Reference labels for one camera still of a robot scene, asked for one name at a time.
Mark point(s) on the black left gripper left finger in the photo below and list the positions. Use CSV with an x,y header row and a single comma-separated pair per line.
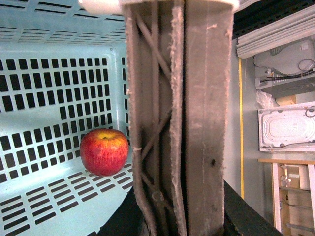
x,y
127,220

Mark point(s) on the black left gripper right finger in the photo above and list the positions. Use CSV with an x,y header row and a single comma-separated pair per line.
x,y
242,220

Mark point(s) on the red yellow apple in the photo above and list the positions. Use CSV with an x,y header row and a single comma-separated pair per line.
x,y
104,151

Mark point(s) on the light green plastic basket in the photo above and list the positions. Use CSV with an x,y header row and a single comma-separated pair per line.
x,y
62,74

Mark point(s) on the brown basket handle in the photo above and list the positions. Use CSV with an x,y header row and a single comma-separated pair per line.
x,y
178,60

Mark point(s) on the white appliance back panel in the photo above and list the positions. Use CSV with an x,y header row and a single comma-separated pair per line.
x,y
287,128

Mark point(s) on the white wooden shelf frame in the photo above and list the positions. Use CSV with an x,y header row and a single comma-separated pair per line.
x,y
293,193

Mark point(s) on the grey appliance with cables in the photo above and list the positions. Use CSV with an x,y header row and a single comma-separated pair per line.
x,y
286,70

